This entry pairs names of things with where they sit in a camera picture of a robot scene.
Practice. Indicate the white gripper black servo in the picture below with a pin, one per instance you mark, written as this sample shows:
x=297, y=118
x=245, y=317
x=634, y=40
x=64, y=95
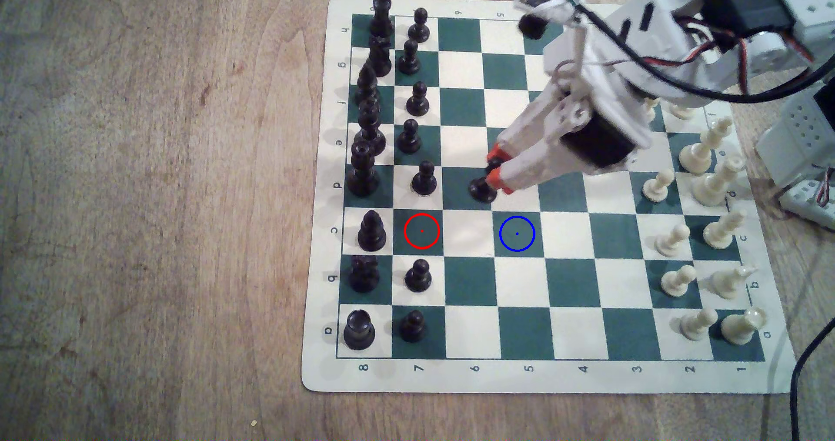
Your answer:
x=596, y=141

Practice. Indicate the black pawn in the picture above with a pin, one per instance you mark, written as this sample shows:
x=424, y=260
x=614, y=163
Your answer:
x=413, y=330
x=424, y=182
x=419, y=31
x=418, y=280
x=409, y=142
x=417, y=105
x=483, y=190
x=409, y=64

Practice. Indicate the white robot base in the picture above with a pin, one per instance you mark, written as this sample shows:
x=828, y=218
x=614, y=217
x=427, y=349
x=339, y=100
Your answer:
x=799, y=134

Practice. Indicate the green and white chess mat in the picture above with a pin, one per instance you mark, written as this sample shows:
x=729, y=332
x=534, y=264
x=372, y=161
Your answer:
x=574, y=284

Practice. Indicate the white pawn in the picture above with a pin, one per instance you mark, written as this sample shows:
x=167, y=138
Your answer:
x=650, y=111
x=695, y=327
x=676, y=285
x=670, y=245
x=656, y=190

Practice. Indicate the white bishop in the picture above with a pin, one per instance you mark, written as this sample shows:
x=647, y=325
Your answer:
x=682, y=111
x=719, y=234

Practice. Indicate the black king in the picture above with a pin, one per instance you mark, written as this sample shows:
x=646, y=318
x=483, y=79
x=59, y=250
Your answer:
x=370, y=134

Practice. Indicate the white king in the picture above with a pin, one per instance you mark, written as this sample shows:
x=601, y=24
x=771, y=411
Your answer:
x=697, y=156

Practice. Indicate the black queen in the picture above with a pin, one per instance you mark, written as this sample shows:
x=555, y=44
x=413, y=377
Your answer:
x=363, y=177

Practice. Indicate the black bishop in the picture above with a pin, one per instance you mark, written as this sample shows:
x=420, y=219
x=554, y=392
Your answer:
x=367, y=89
x=372, y=235

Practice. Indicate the black knight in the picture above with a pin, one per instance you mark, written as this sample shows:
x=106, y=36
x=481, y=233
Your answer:
x=379, y=59
x=364, y=276

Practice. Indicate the white queen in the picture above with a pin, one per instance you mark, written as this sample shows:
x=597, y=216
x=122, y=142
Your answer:
x=712, y=188

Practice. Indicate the black rook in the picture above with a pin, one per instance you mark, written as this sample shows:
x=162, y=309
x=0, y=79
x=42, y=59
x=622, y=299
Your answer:
x=381, y=20
x=359, y=331

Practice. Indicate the white knight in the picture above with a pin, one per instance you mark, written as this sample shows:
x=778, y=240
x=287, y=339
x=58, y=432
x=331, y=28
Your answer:
x=728, y=284

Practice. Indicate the white rook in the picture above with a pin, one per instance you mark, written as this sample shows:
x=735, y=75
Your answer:
x=740, y=329

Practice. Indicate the white breadboard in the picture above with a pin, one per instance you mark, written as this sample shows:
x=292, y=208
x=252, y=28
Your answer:
x=812, y=207

